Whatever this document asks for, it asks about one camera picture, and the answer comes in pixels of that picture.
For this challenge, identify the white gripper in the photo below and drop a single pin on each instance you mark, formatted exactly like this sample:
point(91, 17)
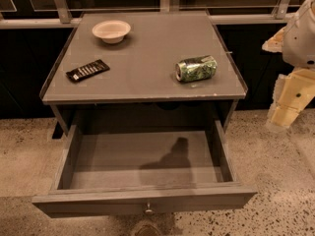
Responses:
point(300, 44)

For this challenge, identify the black snack bar packet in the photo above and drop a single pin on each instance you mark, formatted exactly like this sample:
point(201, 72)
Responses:
point(86, 71)

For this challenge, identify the round metal drawer knob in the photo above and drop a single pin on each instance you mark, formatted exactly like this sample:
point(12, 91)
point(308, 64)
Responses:
point(148, 209)

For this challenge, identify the grey cabinet with top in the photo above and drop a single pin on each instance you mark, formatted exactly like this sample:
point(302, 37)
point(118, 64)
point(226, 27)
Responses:
point(142, 66)

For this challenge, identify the open grey top drawer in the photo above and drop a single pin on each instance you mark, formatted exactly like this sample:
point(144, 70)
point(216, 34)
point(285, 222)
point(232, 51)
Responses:
point(114, 174)

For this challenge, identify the green crushed soda can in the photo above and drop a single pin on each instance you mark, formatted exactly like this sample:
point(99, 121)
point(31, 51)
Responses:
point(195, 69)

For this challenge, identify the metal railing frame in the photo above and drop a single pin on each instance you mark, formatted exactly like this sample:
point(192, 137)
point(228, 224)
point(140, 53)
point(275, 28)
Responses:
point(57, 14)

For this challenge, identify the white paper bowl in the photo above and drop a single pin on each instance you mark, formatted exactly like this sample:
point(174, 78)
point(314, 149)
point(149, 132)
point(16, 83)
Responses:
point(111, 32)

